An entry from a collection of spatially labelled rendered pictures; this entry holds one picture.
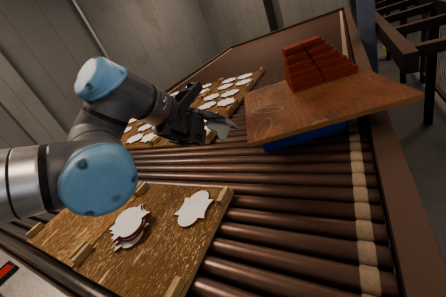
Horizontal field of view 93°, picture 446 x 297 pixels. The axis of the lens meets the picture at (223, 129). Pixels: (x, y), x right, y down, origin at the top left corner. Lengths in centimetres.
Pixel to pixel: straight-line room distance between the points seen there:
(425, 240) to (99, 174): 52
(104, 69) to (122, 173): 18
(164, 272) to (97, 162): 44
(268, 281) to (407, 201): 33
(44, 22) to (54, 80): 74
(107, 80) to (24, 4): 353
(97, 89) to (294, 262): 49
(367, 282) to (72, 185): 48
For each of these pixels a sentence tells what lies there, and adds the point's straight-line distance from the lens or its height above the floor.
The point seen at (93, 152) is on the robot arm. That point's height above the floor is 133.
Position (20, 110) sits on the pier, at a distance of 334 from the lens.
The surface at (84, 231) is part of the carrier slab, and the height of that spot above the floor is 94.
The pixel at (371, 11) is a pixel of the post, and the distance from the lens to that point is 192.
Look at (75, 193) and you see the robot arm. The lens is 26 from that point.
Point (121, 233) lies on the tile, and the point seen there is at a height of 97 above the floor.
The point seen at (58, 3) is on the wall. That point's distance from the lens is 403.
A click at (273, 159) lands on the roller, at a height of 92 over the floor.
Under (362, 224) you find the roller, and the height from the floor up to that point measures 92.
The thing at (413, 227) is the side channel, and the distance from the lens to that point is 56.
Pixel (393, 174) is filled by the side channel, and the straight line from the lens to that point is 65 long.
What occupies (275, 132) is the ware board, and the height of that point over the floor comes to 104.
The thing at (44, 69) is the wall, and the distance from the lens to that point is 366.
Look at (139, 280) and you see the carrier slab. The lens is 67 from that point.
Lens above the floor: 139
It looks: 25 degrees down
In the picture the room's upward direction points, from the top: 23 degrees counter-clockwise
